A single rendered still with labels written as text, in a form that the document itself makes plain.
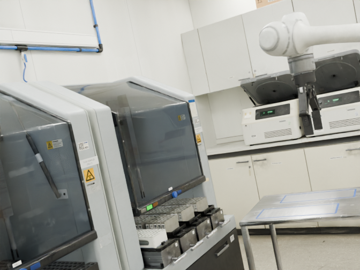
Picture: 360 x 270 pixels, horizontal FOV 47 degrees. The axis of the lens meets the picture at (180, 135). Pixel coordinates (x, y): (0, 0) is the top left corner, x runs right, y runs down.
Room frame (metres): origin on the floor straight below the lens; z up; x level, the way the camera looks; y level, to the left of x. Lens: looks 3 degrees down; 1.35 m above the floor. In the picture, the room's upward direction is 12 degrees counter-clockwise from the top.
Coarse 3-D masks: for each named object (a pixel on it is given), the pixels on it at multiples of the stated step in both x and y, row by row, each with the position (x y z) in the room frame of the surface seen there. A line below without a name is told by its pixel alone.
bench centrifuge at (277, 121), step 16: (256, 80) 3.99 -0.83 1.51; (272, 80) 3.97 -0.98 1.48; (288, 80) 3.93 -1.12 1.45; (256, 96) 4.28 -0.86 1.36; (272, 96) 4.24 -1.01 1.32; (288, 96) 4.21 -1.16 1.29; (256, 112) 3.92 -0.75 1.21; (272, 112) 3.83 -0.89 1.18; (288, 112) 3.73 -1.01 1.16; (256, 128) 3.91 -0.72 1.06; (272, 128) 3.82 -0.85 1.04; (288, 128) 3.73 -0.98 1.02
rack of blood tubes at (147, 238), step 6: (138, 234) 1.80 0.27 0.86; (144, 234) 1.78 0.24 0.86; (150, 234) 1.76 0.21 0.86; (156, 234) 1.74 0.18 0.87; (162, 234) 1.77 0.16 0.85; (144, 240) 1.86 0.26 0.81; (150, 240) 1.72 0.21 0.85; (156, 240) 1.73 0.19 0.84; (162, 240) 1.76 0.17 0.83; (144, 246) 1.74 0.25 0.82; (150, 246) 1.72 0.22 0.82; (156, 246) 1.72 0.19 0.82
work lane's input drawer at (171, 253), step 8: (168, 240) 1.78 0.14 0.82; (144, 248) 1.74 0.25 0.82; (152, 248) 1.71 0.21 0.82; (160, 248) 1.69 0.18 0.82; (168, 248) 1.72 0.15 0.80; (176, 248) 1.77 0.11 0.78; (144, 256) 1.73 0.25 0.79; (152, 256) 1.70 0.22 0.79; (160, 256) 1.68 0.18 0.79; (168, 256) 1.71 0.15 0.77; (176, 256) 1.76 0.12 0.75; (184, 256) 1.73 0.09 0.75; (168, 264) 1.70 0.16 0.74
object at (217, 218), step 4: (216, 208) 2.16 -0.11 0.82; (208, 212) 2.12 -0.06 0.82; (212, 212) 2.10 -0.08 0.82; (216, 212) 2.12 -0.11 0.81; (220, 212) 2.15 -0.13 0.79; (208, 216) 2.08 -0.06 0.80; (212, 216) 2.07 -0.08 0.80; (216, 216) 2.11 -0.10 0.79; (220, 216) 2.14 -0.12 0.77; (212, 220) 2.07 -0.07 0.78; (216, 220) 2.10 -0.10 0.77; (220, 220) 2.14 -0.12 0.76; (228, 220) 2.12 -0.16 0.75; (212, 224) 2.06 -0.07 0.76; (216, 224) 2.10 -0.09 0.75; (220, 224) 2.11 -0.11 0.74; (224, 224) 2.08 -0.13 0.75
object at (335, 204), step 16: (304, 192) 2.10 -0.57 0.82; (320, 192) 2.04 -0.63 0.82; (336, 192) 1.98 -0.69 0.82; (352, 192) 1.92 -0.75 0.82; (256, 208) 1.99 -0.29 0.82; (272, 208) 1.93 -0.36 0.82; (288, 208) 1.87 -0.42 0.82; (304, 208) 1.82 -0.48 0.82; (320, 208) 1.77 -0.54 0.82; (336, 208) 1.73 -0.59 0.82; (352, 208) 1.68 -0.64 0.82; (240, 224) 1.82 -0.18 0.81; (256, 224) 1.78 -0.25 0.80; (272, 224) 2.18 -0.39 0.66; (272, 240) 2.19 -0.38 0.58
